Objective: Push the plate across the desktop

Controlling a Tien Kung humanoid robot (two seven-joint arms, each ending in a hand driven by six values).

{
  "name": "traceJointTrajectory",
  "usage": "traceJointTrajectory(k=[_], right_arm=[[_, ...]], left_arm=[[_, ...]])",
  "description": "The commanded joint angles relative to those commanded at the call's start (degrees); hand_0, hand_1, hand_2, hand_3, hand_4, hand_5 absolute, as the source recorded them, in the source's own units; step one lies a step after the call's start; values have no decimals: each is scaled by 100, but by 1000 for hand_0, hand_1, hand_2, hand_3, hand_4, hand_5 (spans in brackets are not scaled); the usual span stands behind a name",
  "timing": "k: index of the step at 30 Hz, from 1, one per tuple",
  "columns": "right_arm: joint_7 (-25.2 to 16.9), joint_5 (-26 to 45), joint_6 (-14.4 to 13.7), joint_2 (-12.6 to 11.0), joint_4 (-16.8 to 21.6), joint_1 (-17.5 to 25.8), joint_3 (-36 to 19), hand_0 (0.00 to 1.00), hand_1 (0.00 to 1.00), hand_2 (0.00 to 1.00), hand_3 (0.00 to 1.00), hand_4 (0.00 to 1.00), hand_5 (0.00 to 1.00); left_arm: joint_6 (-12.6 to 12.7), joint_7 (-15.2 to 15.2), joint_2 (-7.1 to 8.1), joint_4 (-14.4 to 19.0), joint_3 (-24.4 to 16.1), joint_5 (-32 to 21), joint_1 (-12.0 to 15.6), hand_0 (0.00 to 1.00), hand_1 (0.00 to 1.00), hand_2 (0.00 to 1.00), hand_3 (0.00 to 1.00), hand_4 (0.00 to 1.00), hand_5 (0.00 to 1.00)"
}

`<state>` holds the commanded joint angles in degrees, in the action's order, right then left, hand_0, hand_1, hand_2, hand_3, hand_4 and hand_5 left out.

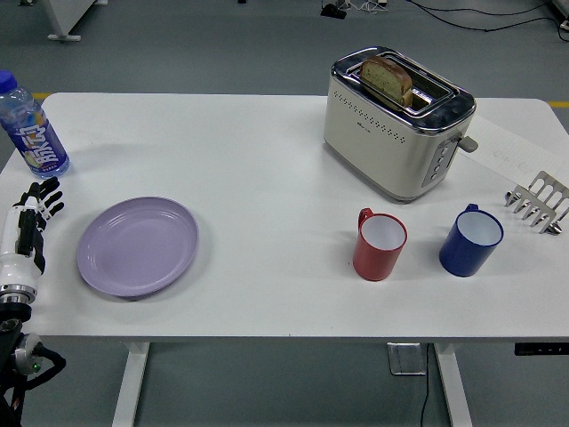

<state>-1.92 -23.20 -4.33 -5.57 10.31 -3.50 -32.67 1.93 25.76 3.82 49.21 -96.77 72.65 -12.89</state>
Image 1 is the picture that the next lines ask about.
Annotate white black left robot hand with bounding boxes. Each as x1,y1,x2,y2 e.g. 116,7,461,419
0,176,66,288

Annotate purple round plate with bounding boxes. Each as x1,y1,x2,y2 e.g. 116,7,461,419
76,196,200,298

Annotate blue labelled drink bottle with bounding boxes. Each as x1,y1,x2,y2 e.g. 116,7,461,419
0,69,71,180

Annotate white table leg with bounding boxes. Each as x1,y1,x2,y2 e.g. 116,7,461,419
433,342,473,427
111,342,151,427

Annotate red enamel mug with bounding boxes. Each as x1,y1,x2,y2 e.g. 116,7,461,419
352,207,408,282

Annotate cream silver toaster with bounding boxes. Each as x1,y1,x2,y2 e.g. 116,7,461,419
323,44,479,205

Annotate silver under-table box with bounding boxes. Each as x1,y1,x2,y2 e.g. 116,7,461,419
386,342,428,377

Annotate brown bread slice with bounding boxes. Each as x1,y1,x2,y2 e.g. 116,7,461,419
359,54,413,108

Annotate blue enamel mug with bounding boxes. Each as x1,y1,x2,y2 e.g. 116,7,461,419
438,203,505,278

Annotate white paper sheet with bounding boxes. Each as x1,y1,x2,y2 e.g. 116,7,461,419
464,114,569,188

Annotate silver metal toast rack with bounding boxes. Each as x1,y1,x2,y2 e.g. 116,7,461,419
504,170,569,236

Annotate black table control panel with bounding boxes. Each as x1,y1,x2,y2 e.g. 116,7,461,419
514,342,569,357

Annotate white furniture frame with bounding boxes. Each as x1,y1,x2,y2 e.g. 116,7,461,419
33,0,108,43

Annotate thin black power cable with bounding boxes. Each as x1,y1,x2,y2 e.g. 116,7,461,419
417,344,433,427

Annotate white floor cables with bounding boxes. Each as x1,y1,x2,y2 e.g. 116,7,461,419
344,0,389,13

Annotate long black floor cable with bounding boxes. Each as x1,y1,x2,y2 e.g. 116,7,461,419
406,0,569,33

